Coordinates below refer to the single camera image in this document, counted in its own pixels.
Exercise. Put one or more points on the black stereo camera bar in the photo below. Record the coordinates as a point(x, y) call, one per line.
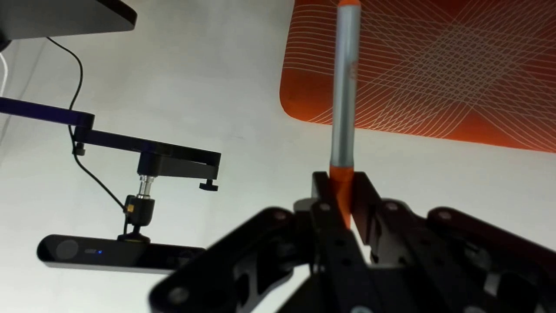
point(103, 253)

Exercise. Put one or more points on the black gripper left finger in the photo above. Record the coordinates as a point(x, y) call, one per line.
point(325, 213)

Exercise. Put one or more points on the orange and grey marker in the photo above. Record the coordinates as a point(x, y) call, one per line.
point(344, 103)

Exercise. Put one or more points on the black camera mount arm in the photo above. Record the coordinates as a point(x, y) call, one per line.
point(155, 159)

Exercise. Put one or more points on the orange patterned sofa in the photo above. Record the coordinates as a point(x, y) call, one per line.
point(466, 70)

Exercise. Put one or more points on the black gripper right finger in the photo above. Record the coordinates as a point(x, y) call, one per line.
point(365, 204)

